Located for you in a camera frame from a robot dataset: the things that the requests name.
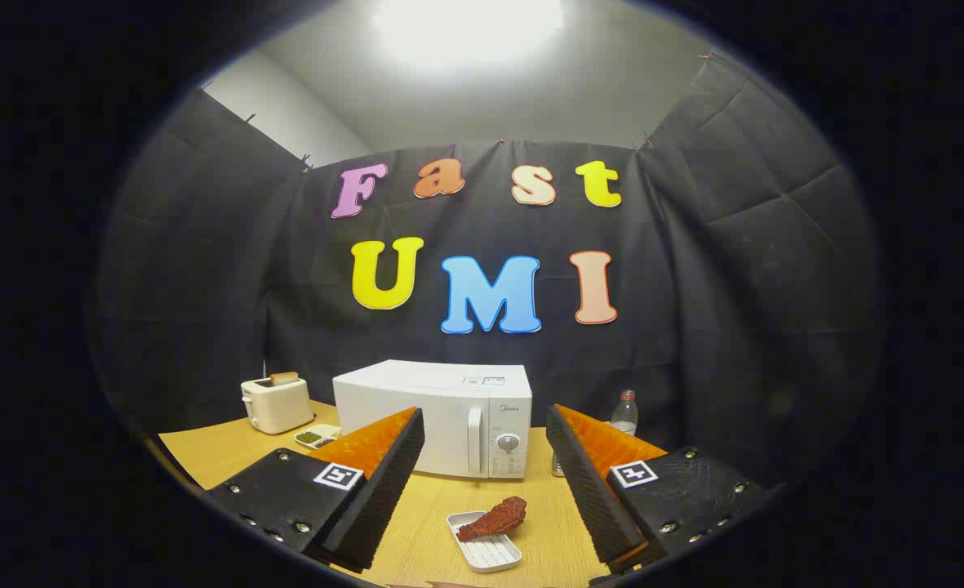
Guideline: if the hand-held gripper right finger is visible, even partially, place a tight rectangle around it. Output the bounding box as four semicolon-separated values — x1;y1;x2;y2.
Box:
544;403;770;586

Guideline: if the black backdrop cloth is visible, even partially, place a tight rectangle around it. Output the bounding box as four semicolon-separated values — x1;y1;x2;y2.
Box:
94;53;882;491

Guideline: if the white toaster oven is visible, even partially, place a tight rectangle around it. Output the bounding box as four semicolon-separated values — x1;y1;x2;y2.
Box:
333;359;533;480

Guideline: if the white divided bean dish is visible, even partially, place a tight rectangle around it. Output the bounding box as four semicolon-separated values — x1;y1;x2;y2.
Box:
294;423;342;451

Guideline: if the clear bottle with red label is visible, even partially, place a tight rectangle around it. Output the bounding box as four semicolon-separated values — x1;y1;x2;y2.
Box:
611;390;640;438

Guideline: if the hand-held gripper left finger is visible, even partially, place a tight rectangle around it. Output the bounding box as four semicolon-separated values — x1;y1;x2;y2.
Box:
202;406;427;574

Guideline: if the small white ribbed tray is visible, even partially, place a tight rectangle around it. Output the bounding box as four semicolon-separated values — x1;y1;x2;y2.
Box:
446;511;523;573

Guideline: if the cream toaster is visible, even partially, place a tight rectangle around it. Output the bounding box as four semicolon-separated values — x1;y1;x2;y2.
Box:
241;377;316;435

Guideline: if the red meat piece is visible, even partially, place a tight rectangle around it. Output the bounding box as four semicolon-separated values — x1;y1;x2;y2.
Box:
458;496;528;542

